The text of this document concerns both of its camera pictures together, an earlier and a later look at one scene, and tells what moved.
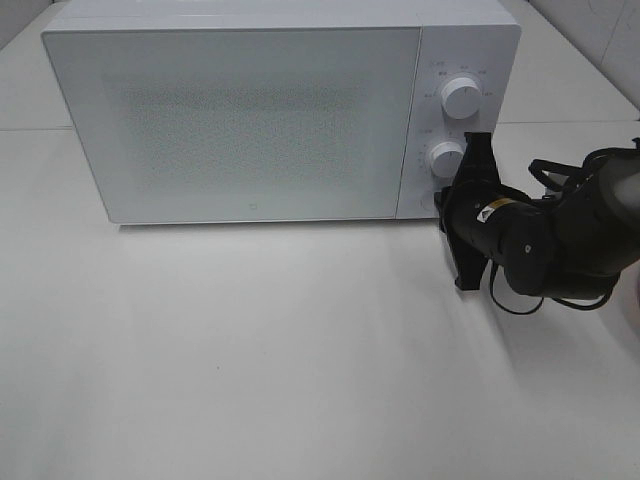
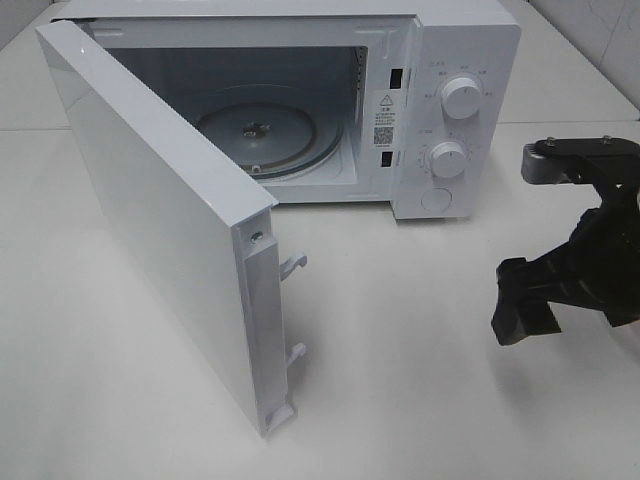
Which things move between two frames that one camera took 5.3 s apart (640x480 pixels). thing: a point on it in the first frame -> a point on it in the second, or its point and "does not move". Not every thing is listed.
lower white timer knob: x=445 y=158 does not move
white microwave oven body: x=217 y=111 does not move
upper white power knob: x=461 y=98 does not move
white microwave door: x=244 y=125 -> x=213 y=224
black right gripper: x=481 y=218 -> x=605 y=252
